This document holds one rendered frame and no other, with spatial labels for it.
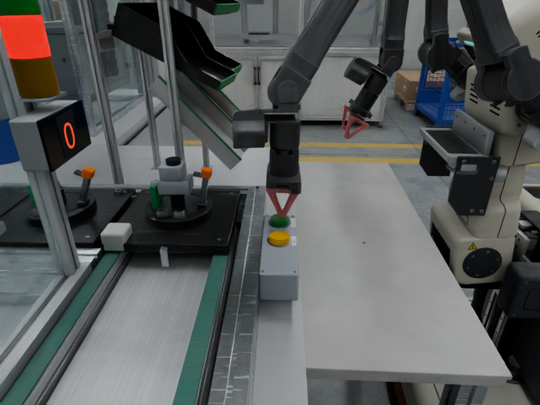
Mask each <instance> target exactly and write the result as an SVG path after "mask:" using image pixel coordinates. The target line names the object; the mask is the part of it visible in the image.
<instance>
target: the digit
mask: <svg viewBox="0 0 540 405"><path fill-rule="evenodd" d="M55 120H56V124H57V127H58V130H59V136H60V140H61V143H62V146H63V152H64V155H65V158H68V157H69V156H71V155H72V154H73V153H74V152H76V151H77V150H78V149H80V148H81V147H80V140H79V137H78V133H77V129H76V123H75V119H74V116H73V112H72V109H71V110H69V111H67V112H65V113H63V114H61V115H59V116H57V117H56V118H55Z"/></svg>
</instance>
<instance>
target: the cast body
mask: <svg viewBox="0 0 540 405"><path fill-rule="evenodd" d="M158 171H159V177H160V178H159V179H158V181H151V182H150V185H151V186H157V191H158V193H159V194H185V195H189V194H190V192H191V191H192V189H193V187H194V179H193V174H187V172H186V161H185V160H181V158H180V157H168V158H167V159H166V160H164V161H163V162H162V164H161V165H160V166H159V167H158Z"/></svg>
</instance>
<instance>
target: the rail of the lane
mask: <svg viewBox="0 0 540 405"><path fill-rule="evenodd" d="M266 214H267V191H266V186H248V190H247V198H246V202H245V207H244V211H243V209H239V213H238V217H237V220H236V228H237V229H240V233H239V241H238V245H237V250H236V254H235V262H234V267H233V271H232V276H231V283H230V288H229V293H228V297H227V305H226V309H225V314H224V319H223V327H222V331H221V335H220V340H219V348H218V353H217V357H216V361H215V369H214V373H213V379H212V383H211V391H210V395H209V399H208V404H207V405H252V402H253V391H254V381H255V370H256V349H257V338H258V328H259V317H260V299H259V267H260V250H261V241H262V232H263V223H264V216H265V215H266Z"/></svg>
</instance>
